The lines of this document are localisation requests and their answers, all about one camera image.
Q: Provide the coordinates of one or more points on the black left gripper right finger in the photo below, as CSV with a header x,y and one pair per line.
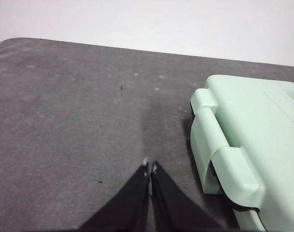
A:
x,y
175,210

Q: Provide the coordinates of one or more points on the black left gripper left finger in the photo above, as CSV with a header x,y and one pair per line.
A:
x,y
127,210

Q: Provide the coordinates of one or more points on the mint green breakfast machine base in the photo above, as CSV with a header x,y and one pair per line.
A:
x,y
238,174

